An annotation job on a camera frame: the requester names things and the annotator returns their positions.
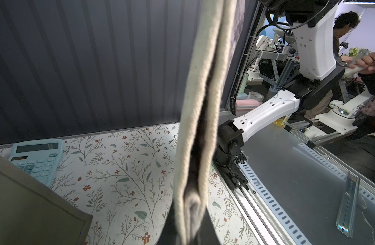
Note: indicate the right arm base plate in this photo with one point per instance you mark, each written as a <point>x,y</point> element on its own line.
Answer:
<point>233,174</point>

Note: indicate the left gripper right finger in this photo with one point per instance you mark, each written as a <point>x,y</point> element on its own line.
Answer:
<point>206,234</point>

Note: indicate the light blue calculator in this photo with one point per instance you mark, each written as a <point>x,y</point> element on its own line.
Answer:
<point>38,158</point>

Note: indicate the operator hand in background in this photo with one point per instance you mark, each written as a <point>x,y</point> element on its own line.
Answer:
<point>366,64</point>

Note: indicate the loose aluminium rail piece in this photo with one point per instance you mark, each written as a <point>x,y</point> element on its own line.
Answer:
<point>347,210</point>

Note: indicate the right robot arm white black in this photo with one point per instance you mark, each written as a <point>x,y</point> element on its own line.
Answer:
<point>301,88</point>

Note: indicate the cream canvas bag painting print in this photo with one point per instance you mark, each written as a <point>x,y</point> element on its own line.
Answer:
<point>219,28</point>

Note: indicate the olive green tote bag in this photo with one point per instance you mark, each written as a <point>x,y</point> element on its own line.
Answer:
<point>33,214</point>

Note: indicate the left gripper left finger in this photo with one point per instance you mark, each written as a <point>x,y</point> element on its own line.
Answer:
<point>170,235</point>

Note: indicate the person in background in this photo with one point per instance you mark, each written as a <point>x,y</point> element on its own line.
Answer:
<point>358,153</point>

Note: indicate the floral table mat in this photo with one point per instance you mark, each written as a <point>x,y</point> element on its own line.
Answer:
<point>124,179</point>

